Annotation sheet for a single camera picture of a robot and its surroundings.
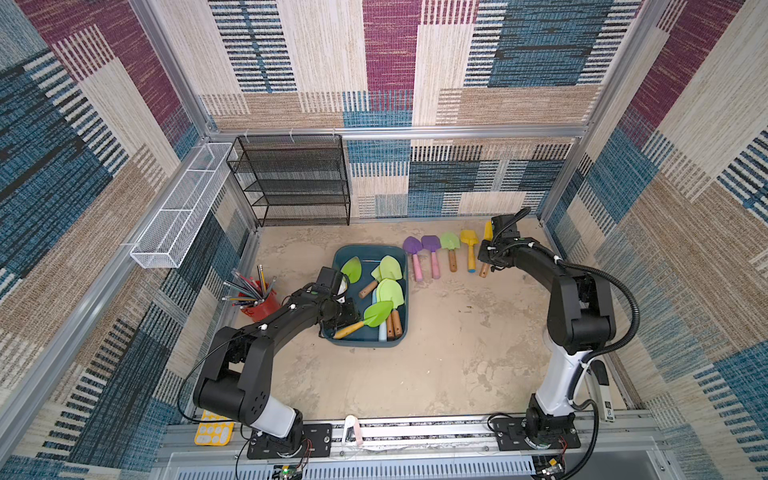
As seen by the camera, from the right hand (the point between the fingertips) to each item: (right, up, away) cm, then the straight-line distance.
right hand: (492, 257), depth 100 cm
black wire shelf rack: (-68, +27, +9) cm, 74 cm away
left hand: (-43, -18, -10) cm, 47 cm away
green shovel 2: (-34, -4, +5) cm, 35 cm away
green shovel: (-46, -4, +5) cm, 47 cm away
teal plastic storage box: (-40, -17, -6) cm, 44 cm away
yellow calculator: (-77, -43, -26) cm, 92 cm away
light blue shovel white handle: (-36, -22, -11) cm, 43 cm away
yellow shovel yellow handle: (-4, +7, +14) cm, 16 cm away
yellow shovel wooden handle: (-7, -3, -13) cm, 15 cm away
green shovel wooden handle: (-11, +6, +12) cm, 17 cm away
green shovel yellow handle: (-46, -22, -10) cm, 52 cm away
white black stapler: (+20, -30, -21) cm, 42 cm away
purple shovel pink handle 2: (-18, +5, +12) cm, 22 cm away
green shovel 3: (-34, -11, -3) cm, 35 cm away
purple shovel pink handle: (-25, +4, +12) cm, 28 cm away
